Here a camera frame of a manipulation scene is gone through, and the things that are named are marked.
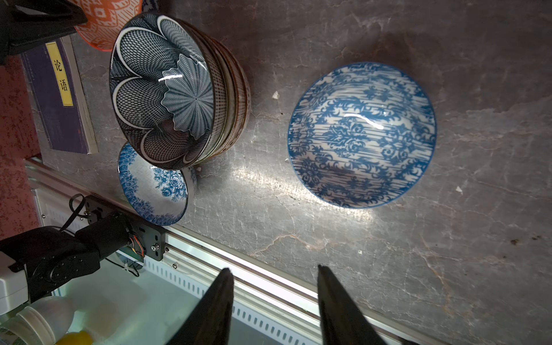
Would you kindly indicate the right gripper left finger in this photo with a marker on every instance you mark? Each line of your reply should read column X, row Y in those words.
column 210, row 321

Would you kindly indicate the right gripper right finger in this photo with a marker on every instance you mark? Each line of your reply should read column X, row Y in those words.
column 341, row 320

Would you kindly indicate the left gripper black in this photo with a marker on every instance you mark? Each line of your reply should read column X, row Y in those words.
column 28, row 24

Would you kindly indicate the dark petal pattern bowl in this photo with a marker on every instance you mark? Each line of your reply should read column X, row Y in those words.
column 161, row 90

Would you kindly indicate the pink striped bowl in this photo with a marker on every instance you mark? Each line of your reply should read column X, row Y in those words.
column 242, row 97

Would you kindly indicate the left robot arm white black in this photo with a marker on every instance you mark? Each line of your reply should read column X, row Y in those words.
column 36, row 262

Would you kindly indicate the purple book yellow label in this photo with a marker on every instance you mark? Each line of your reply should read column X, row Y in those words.
column 56, row 86

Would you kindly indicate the red patterned bowl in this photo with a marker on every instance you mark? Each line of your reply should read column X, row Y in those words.
column 105, row 20

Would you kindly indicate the blue floral bowl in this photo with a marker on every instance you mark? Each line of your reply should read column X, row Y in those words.
column 160, row 196

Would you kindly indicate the white plastic bottle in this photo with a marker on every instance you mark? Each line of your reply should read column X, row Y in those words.
column 45, row 321

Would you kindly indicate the blue damask bowl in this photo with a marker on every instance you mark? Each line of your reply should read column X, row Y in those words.
column 362, row 135

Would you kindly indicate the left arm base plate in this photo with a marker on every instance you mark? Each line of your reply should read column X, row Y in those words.
column 129, row 235

